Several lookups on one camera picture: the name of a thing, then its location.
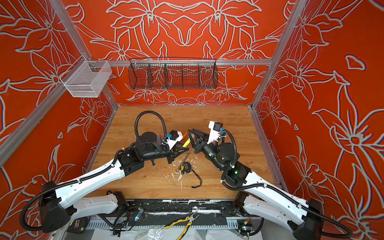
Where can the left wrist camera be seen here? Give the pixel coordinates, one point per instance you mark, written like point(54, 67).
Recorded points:
point(172, 138)

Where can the yellow highlighter pen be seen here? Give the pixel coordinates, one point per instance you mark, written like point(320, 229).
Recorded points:
point(186, 143)

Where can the white mesh basket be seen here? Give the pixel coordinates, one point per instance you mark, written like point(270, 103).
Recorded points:
point(84, 81)

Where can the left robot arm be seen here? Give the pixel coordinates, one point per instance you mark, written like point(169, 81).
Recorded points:
point(58, 204)

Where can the black yellow tape measure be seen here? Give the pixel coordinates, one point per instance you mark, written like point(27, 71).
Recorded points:
point(79, 225)

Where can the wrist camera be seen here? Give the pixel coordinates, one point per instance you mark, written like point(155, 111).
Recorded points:
point(172, 138)
point(215, 130)

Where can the black tape measure on table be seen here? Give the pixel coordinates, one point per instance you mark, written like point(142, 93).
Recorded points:
point(186, 168)

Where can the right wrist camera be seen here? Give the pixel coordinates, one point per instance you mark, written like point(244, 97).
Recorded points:
point(215, 130)

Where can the small circuit board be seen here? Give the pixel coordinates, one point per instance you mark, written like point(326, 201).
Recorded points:
point(246, 228)

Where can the black wire basket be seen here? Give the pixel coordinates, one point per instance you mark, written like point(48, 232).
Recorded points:
point(173, 74)

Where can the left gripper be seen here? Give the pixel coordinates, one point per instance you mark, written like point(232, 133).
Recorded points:
point(174, 152)

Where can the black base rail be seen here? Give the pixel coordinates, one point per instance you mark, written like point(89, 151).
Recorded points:
point(223, 207)

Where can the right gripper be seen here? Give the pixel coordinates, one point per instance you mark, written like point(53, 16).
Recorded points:
point(202, 142)

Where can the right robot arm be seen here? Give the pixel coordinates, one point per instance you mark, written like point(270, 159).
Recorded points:
point(305, 219)

